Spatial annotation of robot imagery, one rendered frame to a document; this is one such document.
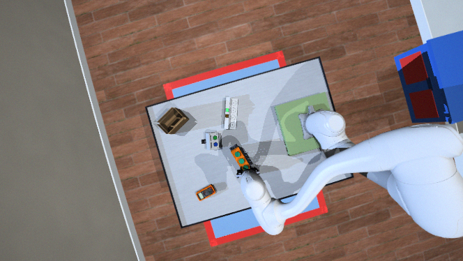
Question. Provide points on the orange multimeter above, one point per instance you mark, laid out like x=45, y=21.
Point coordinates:
x=205, y=192

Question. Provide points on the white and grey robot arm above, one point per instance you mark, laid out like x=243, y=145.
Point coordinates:
x=414, y=163

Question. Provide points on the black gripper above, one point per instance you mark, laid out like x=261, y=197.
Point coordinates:
x=240, y=172

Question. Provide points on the brown cardboard box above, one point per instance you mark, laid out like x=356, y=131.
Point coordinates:
x=172, y=121

